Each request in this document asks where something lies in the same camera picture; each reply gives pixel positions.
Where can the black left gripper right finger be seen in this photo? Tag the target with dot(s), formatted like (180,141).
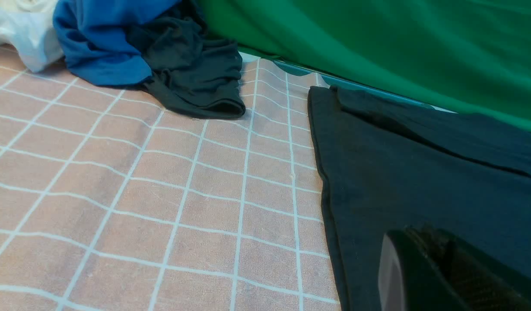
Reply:
(475,279)

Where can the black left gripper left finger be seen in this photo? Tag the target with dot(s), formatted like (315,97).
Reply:
(407,280)

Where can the gray long-sleeved shirt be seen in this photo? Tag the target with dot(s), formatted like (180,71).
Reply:
(386,165)

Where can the green backdrop cloth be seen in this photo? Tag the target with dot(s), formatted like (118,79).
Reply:
(468,56)

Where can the dark gray crumpled garment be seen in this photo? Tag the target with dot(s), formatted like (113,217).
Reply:
(191,74)

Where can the pink checkered tablecloth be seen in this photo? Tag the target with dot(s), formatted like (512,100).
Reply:
(108,201)

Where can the blue garment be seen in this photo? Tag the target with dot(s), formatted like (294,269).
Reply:
(92,36)

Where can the white garment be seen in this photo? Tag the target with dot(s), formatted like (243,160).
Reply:
(27,25)

